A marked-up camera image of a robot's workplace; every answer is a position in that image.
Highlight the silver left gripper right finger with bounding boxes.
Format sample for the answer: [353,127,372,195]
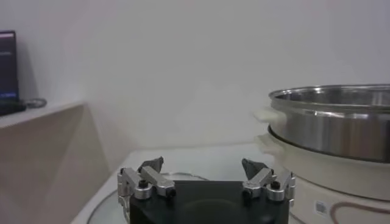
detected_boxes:
[241,158,297,208]

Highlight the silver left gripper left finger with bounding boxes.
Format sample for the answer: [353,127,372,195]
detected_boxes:
[117,156,177,211]

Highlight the glass lid with white handle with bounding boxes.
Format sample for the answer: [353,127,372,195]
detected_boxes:
[87,172,307,224]

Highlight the stainless steel steamer basket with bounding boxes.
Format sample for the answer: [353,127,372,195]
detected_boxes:
[252,84,390,164]

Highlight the white electric pot base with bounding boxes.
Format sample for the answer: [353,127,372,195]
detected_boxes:
[254,133,390,224]

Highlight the white side desk with monitor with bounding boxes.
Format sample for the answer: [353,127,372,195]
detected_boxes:
[0,102,111,224]

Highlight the round black disc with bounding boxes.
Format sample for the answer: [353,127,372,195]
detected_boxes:
[25,97,48,109]

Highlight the black bar-shaped device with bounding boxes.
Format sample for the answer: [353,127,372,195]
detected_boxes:
[0,99,27,116]

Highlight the dark computer monitor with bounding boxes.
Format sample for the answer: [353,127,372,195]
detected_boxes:
[0,30,20,103]

